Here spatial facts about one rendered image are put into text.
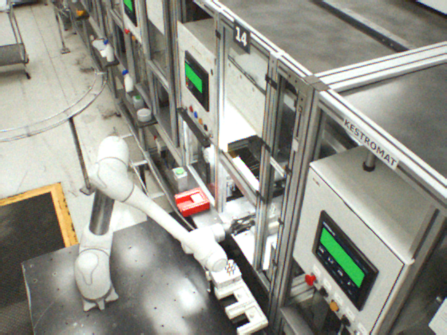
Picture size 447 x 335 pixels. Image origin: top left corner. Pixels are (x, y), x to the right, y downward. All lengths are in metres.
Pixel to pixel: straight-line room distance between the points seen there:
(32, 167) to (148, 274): 2.25
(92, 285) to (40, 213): 1.73
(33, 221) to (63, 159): 0.79
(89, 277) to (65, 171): 2.14
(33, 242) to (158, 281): 1.53
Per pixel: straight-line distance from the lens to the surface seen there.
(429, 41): 1.72
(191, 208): 2.34
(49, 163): 4.37
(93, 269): 2.19
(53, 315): 2.42
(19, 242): 3.73
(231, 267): 2.09
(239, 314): 2.08
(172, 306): 2.31
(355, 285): 1.34
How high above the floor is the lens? 2.66
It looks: 41 degrees down
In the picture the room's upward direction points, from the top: 1 degrees clockwise
